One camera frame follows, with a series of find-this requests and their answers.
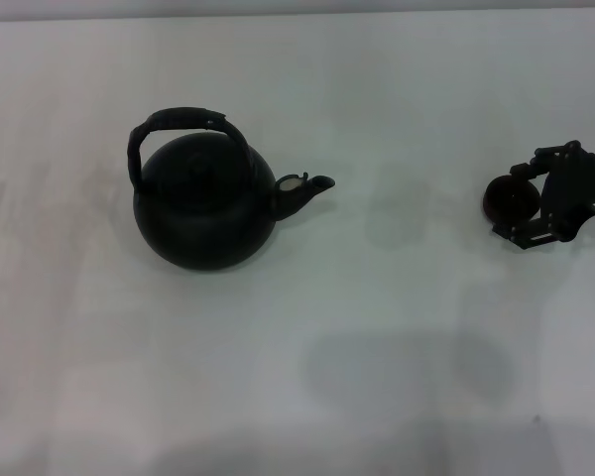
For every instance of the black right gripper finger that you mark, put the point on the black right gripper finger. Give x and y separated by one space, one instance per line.
535 235
550 153

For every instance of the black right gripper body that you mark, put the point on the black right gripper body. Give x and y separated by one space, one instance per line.
570 193

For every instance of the small dark teacup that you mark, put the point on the small dark teacup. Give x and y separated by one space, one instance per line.
508 198

